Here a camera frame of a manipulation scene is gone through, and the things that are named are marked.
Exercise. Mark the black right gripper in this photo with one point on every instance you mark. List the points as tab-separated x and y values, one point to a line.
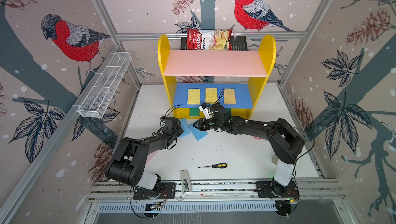
202	122

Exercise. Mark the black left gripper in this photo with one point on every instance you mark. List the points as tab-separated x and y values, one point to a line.
180	130

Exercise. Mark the blue sponge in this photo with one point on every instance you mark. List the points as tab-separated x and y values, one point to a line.
198	135
185	128

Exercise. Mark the light green foam sponge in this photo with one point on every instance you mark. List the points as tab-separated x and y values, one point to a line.
194	112

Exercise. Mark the yellow cellulose sponge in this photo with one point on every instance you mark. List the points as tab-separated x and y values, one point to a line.
211	95

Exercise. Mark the pale yellow sponge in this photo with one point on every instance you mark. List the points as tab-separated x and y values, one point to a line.
229	96

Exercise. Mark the dark green scouring sponge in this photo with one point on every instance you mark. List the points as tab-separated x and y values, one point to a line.
229	111

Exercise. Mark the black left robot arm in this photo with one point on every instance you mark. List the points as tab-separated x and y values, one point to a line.
127	164

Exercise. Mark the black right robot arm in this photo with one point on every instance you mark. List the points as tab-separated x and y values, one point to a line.
286	142

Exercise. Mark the yellow wooden shelf unit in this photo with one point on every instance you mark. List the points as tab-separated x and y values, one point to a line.
255	66

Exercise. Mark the black yellow screwdriver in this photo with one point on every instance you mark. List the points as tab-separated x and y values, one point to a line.
219	166

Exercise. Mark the red cassava chips bag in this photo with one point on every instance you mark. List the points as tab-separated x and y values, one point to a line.
208	39

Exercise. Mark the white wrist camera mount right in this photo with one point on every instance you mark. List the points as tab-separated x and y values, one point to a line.
205	109

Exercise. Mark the grey metal bracket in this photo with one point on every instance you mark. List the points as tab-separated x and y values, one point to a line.
185	181

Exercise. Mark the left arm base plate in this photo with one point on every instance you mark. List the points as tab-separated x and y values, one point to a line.
161	191

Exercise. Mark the aluminium rail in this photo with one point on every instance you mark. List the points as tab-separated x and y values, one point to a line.
200	190

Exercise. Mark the white wire mesh basket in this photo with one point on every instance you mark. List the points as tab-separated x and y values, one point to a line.
100	95

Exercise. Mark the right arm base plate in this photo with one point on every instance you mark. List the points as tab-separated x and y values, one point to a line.
272	189

